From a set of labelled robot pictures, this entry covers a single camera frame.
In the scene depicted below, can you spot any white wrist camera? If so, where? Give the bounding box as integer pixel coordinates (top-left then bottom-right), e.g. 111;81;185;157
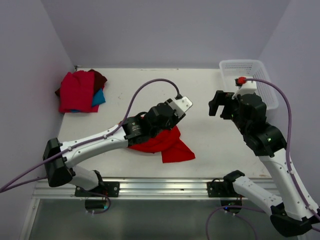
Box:
166;96;193;119
232;76;257;100

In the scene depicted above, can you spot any bright red t shirt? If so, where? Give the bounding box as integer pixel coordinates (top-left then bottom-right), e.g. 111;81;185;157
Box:
123;114;196;164

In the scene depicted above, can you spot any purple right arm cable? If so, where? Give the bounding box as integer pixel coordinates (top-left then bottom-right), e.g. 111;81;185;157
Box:
244;77;320;233

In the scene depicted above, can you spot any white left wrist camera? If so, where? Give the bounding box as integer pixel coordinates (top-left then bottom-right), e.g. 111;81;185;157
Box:
166;96;193;119

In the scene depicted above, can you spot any blue folded t shirt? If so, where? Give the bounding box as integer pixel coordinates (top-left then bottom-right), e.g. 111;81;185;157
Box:
70;88;106;113

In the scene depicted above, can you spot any black left base bracket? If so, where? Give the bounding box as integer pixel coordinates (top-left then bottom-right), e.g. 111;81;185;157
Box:
74;181;120;198

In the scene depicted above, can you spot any aluminium mounting rail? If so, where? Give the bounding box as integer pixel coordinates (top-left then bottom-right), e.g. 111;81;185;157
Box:
32;177;292;201

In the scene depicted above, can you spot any crimson folded t shirt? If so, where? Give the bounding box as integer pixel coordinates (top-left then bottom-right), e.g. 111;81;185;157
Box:
59;70;99;113

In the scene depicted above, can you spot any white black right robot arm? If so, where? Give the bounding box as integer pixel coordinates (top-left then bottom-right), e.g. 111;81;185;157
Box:
208;90;320;237

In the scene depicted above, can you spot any black right base bracket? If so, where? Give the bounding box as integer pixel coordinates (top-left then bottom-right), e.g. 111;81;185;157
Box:
206;178;227;198

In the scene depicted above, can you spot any white plastic mesh basket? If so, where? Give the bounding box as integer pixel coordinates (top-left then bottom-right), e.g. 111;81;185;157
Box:
219;59;280;112

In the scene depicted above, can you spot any dark maroon folded t shirt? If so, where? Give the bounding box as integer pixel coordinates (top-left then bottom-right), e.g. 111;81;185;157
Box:
55;69;108;99

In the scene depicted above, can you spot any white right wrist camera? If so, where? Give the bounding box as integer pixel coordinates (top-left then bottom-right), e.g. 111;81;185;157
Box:
232;76;257;100

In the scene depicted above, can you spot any black base bracket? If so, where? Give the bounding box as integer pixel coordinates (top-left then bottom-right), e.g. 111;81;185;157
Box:
206;178;227;198
74;181;120;198

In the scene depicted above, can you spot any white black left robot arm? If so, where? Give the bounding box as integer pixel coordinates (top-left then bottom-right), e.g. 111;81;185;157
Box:
43;96;193;197

